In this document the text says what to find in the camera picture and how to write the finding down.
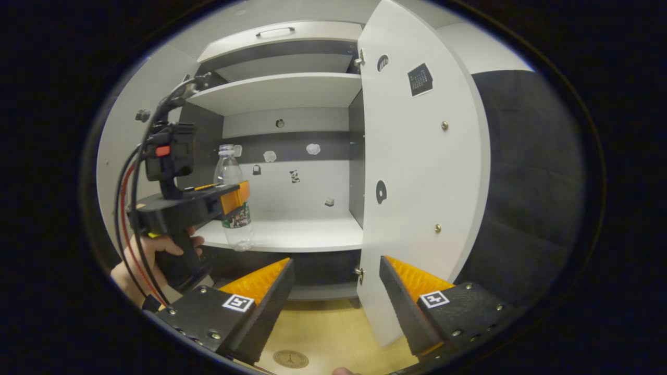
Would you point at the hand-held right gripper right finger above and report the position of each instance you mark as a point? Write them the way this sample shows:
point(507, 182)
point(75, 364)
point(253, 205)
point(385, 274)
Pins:
point(404, 312)

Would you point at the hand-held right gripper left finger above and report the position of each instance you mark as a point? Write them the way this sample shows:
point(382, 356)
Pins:
point(266, 317)

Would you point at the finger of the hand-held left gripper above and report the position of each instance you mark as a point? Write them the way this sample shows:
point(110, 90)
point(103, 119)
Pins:
point(234, 198)

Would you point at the clear plastic bottle green label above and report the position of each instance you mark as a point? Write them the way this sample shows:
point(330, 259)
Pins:
point(229, 172)

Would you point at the round brown coaster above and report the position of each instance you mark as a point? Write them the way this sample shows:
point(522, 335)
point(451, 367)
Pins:
point(291, 359)

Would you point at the white cabinet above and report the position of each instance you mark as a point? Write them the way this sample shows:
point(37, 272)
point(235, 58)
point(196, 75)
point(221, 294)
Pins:
point(292, 232)

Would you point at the white cabinet door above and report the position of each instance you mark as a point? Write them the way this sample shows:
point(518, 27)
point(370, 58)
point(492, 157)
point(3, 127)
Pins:
point(417, 182)
point(125, 120)

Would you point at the metal door hinge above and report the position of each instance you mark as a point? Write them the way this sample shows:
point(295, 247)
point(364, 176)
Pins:
point(359, 274)
point(359, 60)

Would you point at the white cabinet shelf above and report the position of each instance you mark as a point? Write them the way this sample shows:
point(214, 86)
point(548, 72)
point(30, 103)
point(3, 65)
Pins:
point(281, 91)

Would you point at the white cabinet drawer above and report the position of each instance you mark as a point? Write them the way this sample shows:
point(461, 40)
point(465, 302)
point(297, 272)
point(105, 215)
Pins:
point(312, 36)

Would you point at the black backdrop cloth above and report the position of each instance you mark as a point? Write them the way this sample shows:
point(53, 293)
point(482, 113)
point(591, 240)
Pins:
point(526, 182)

